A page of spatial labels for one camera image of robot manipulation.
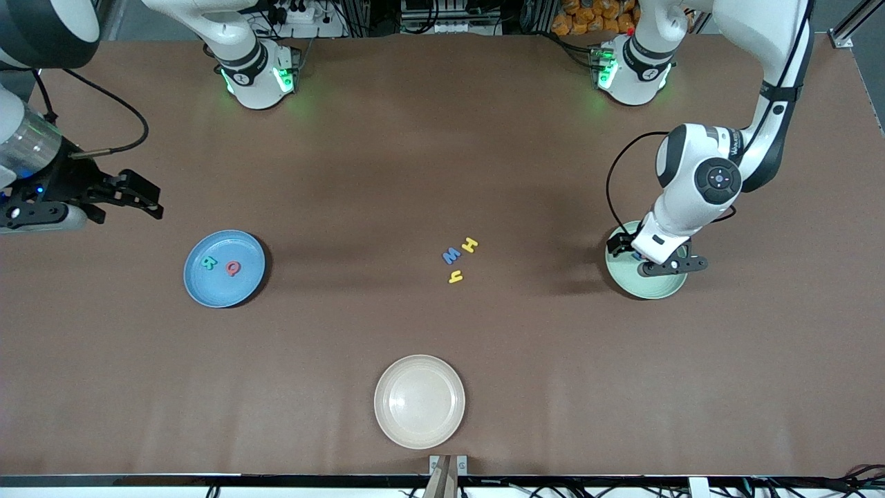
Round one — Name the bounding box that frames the blue plate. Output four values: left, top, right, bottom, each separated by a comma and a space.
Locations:
183, 230, 267, 308

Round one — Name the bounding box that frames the white power strip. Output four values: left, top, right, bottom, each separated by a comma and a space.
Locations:
266, 0, 326, 23

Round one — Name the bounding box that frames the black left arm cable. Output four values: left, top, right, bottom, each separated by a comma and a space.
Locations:
606, 131, 668, 232

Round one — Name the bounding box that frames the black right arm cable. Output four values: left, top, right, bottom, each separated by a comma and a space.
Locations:
31, 68, 150, 160

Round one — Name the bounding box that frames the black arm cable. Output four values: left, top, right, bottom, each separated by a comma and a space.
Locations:
606, 131, 668, 232
31, 68, 150, 160

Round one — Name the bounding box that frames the green-lit right base box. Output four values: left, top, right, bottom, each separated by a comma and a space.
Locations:
273, 47, 301, 94

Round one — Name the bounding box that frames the green-lit left base box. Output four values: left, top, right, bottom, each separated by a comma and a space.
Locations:
588, 43, 618, 91

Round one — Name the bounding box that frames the orange objects pile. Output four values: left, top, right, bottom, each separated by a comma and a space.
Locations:
553, 0, 640, 37

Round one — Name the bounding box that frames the green plate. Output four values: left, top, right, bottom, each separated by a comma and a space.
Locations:
605, 221, 689, 300

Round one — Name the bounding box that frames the green-lit base box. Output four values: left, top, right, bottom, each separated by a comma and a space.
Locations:
273, 47, 301, 94
588, 43, 618, 91

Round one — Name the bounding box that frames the beige plate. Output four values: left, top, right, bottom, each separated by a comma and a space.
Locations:
374, 354, 466, 450

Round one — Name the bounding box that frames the aluminium frame profile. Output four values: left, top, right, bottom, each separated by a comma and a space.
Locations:
830, 0, 885, 49

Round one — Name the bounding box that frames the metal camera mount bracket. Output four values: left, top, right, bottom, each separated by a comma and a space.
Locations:
423, 454, 468, 498

